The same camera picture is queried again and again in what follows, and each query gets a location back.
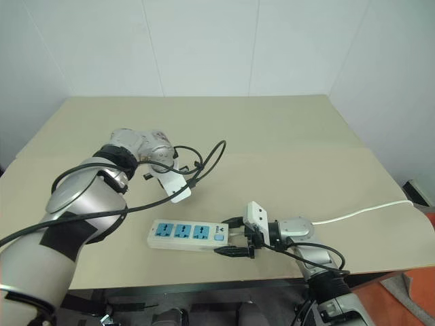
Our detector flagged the black and white box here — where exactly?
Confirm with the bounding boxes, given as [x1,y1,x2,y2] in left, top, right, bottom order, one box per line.
[402,179,435,208]

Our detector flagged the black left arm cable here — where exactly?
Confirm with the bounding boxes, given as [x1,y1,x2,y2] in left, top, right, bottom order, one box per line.
[0,139,228,249]

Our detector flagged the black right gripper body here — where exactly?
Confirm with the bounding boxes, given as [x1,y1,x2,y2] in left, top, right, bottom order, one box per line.
[241,223,266,260]

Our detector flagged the white power cable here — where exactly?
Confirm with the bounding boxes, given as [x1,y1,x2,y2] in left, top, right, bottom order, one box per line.
[311,200,415,226]

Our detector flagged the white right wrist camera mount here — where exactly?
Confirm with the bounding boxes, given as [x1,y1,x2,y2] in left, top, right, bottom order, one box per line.
[246,200,272,247]

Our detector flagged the orange mat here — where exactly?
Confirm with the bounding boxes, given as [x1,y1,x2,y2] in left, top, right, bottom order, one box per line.
[372,211,435,326]

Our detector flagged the white power strip blue sockets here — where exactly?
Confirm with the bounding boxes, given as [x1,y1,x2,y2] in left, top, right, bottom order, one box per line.
[146,219,236,253]

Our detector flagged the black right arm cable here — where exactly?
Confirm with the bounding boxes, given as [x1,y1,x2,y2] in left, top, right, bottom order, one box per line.
[260,237,351,326]

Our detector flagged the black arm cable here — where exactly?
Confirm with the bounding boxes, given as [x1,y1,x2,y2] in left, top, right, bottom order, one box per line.
[0,139,228,249]
[260,237,351,326]

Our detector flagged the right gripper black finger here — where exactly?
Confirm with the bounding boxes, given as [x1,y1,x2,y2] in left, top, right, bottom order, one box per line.
[222,215,245,230]
[213,247,252,259]

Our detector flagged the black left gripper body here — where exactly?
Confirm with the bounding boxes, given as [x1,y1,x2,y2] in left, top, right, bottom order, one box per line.
[143,164,192,186]

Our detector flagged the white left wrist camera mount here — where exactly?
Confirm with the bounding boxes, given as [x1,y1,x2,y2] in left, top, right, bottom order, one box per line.
[158,159,193,204]

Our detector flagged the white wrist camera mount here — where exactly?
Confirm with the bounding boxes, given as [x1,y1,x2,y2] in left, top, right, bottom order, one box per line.
[158,159,193,204]
[246,200,272,247]

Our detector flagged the grey cloth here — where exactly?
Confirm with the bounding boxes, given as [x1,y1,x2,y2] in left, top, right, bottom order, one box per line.
[379,271,435,315]

